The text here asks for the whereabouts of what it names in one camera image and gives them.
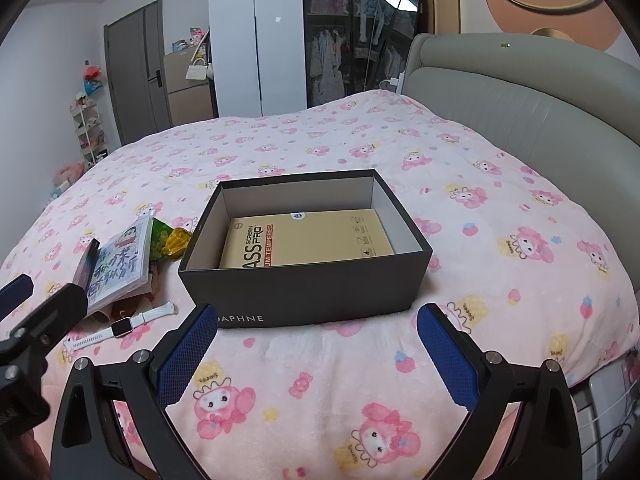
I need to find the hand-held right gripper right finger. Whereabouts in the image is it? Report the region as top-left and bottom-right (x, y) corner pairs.
(416, 303), (596, 480)

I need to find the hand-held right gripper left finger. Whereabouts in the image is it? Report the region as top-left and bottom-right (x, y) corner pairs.
(50, 302), (221, 480)

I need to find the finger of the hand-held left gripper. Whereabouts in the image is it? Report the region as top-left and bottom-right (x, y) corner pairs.
(7, 282), (91, 361)
(0, 274), (35, 321)

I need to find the white smartwatch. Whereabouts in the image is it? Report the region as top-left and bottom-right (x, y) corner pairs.
(64, 301), (178, 353)

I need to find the cartoon comic book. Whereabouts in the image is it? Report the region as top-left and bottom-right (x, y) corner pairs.
(85, 216), (155, 317)

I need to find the black cardboard box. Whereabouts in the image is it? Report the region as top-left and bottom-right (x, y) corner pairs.
(177, 169), (434, 330)

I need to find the yellow crinkled wrapper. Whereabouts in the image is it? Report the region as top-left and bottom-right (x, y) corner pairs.
(165, 227), (193, 261)

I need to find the yellow flat package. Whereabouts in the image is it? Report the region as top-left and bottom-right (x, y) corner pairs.
(218, 208), (396, 271)

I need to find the white shelf rack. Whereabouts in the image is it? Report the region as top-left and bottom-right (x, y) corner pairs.
(69, 95), (108, 168)

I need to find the pink printed blanket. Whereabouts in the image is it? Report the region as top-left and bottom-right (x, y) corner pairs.
(0, 89), (640, 480)

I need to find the beige cabinet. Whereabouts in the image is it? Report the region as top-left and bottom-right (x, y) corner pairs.
(163, 50), (218, 126)

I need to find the grey door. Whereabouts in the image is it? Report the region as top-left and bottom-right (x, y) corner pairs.
(103, 0), (173, 148)

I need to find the grey padded bed headboard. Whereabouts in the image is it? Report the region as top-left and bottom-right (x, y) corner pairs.
(402, 33), (640, 291)

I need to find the white wardrobe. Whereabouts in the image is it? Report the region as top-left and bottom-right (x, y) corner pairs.
(207, 0), (307, 118)

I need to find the glass door wardrobe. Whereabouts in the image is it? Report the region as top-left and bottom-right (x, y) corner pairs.
(301, 0), (418, 108)

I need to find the red blue wall toy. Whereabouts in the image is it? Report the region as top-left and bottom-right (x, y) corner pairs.
(82, 64), (106, 96)

